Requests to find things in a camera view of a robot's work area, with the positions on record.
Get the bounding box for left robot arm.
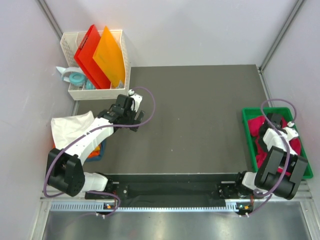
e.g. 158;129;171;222
45;93;145;199

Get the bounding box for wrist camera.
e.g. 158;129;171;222
128;89;143;112
284;121;299;142

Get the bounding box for orange folded t shirt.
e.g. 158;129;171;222
60;142;102;162

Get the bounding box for white slotted cable duct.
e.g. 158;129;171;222
49;201;253;213

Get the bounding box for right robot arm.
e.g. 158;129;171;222
233;113;308;200

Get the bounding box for green plastic tray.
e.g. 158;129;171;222
242;107;314;180

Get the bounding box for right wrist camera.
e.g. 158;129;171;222
284;121;299;142

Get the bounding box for white folded t shirt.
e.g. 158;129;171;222
50;111;95;150

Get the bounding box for orange plastic folder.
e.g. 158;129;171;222
93;26;126;88

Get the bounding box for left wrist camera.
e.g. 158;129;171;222
128;89;143;112

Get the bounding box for magenta t shirt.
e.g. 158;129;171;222
244;115;302;172

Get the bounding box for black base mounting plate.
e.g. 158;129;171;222
84;173;253;208

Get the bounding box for blue folded t shirt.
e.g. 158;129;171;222
85;139;107;163

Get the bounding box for red plastic folder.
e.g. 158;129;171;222
74;24;111;90

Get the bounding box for teal white headphones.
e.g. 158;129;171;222
56;66;96;90

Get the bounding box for white plastic organizer basket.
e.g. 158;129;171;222
60;29;131;101

